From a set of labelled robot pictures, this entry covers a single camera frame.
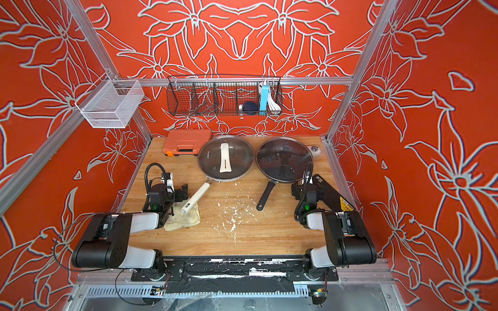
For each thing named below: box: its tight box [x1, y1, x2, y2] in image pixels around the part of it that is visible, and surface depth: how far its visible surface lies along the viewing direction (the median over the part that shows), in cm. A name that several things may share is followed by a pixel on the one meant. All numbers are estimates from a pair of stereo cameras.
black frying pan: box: [256, 136, 314, 211], surface depth 99 cm
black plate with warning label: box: [313, 174, 356, 212], surface depth 92 cm
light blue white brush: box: [258, 79, 282, 113], surface depth 92 cm
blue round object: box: [242, 101, 259, 116], surface depth 96 cm
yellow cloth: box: [164, 198, 201, 232], surface depth 87 cm
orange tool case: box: [163, 128, 213, 157], surface depth 115 cm
